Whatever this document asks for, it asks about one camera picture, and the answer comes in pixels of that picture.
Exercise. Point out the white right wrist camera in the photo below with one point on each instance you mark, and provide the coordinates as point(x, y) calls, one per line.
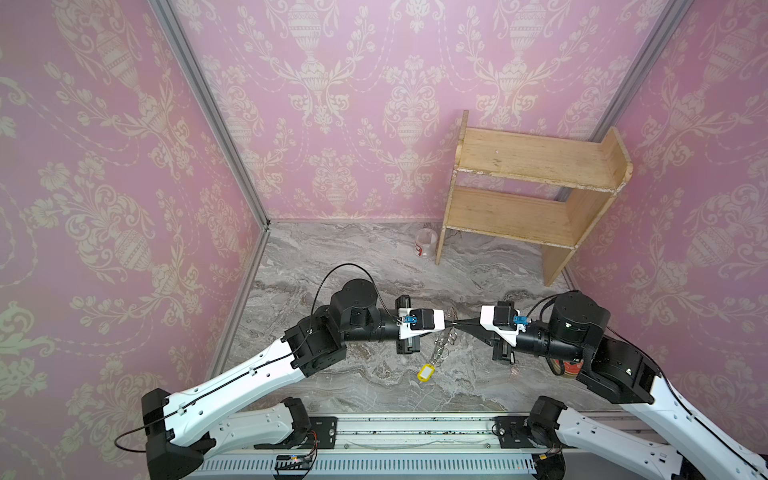
point(504, 321)

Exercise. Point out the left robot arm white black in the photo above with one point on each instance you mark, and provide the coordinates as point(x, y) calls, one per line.
point(258, 372)

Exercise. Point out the clear plastic cup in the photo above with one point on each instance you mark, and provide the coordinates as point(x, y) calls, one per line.
point(426, 241)

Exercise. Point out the aluminium corner post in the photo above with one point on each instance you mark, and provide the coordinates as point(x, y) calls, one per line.
point(625, 50)
point(192, 69)

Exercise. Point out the red round tin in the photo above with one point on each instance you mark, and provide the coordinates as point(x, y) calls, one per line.
point(567, 368)

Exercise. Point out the wooden two-tier shelf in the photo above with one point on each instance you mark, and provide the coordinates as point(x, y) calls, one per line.
point(546, 191)

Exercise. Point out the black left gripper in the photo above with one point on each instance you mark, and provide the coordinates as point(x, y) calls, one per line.
point(407, 345)

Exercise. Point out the aluminium corner post right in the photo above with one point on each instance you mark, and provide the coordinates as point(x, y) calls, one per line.
point(625, 50)

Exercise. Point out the aluminium corner post left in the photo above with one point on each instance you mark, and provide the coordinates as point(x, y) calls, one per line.
point(192, 69)

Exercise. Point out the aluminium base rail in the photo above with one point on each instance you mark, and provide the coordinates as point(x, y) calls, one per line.
point(441, 445)

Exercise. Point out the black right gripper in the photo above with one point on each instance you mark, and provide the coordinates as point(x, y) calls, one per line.
point(497, 341)

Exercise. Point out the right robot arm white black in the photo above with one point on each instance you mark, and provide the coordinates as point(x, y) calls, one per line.
point(611, 367)

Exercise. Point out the yellow key tag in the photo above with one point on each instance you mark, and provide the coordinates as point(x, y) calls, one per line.
point(426, 372)

